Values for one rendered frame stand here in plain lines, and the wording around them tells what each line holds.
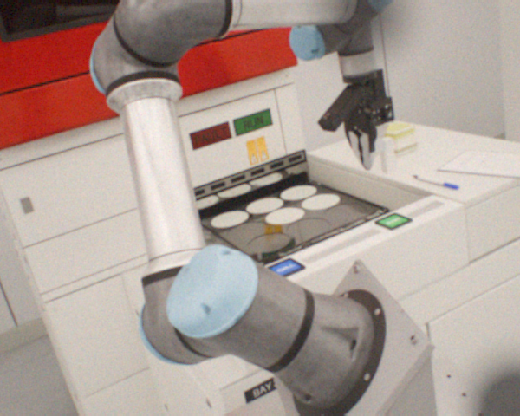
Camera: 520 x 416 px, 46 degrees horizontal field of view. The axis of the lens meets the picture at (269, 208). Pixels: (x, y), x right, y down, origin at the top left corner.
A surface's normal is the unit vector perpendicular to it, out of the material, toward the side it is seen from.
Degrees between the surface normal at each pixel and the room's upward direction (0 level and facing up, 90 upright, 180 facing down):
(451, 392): 0
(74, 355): 90
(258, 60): 90
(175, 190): 60
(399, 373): 45
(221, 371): 0
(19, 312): 90
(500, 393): 90
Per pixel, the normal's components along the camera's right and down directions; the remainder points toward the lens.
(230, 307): 0.30, 0.11
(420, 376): 0.22, 0.33
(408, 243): 0.48, 0.24
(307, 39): -0.70, 0.39
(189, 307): -0.73, -0.51
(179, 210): 0.49, -0.29
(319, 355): 0.07, 0.00
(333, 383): -0.13, 0.29
